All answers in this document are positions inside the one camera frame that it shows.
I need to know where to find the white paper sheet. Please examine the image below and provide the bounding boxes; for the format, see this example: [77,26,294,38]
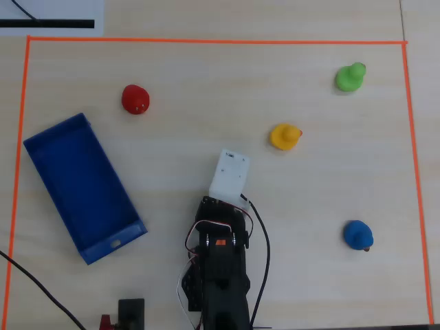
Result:
[0,0,105,37]

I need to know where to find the black camera cable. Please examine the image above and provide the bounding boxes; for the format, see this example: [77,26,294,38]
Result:
[239,193,272,330]

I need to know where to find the yellow rubber duck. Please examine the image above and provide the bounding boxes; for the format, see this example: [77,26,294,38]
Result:
[269,123,304,152]

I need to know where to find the thin black cable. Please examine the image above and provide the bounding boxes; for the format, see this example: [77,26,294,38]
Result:
[11,0,41,23]

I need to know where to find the black table clamp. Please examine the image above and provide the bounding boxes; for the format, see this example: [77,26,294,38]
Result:
[118,298,146,330]

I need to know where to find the blue plastic box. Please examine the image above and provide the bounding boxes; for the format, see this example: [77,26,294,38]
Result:
[23,112,149,266]

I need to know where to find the white red servo wires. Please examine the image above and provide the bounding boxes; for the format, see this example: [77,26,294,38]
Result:
[176,203,255,329]

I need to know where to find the thick black cable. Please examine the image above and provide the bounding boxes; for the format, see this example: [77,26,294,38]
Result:
[0,250,87,330]

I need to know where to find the green rubber duck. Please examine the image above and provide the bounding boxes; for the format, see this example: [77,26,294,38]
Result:
[335,62,367,92]

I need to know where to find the orange tape strip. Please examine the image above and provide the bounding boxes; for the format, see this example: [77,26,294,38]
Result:
[401,43,435,326]
[26,35,409,46]
[1,36,32,330]

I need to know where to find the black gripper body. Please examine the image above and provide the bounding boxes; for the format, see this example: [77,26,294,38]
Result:
[195,195,254,250]

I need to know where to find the white camera housing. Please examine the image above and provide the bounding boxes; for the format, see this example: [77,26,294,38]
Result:
[208,148,251,211]

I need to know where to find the black flat bar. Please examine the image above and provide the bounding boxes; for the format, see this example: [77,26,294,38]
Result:
[0,19,96,30]

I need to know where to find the blue rubber duck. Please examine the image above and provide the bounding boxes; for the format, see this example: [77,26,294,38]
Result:
[344,219,375,253]

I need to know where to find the red rubber duck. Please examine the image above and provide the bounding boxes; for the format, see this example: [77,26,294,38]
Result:
[121,84,151,116]

